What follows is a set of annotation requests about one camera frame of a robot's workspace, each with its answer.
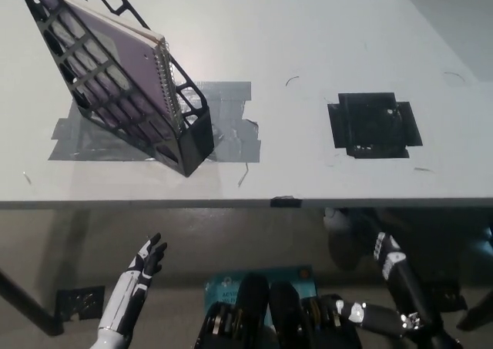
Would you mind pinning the black floor tape mark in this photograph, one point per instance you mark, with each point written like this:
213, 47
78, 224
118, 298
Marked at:
81, 303
452, 299

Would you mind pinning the robot right hand black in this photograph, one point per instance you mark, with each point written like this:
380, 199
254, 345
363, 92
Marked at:
408, 287

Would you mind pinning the black robot torso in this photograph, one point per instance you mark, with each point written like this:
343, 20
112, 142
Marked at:
250, 306

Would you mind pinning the black tape square patch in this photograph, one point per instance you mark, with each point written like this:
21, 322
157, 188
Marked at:
369, 125

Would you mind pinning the black mesh file shelf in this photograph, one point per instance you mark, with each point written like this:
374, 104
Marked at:
192, 141

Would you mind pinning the black desk leg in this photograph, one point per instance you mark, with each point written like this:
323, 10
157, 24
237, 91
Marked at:
477, 314
34, 310

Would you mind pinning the small black tape piece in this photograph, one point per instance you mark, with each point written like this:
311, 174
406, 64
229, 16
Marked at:
287, 202

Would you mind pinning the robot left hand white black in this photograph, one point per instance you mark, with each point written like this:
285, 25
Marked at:
129, 295

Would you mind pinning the grey duct tape patch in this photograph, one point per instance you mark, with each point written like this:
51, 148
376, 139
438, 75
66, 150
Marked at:
231, 133

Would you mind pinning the purple spiral notebook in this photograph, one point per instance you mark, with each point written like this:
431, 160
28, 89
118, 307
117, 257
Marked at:
115, 41

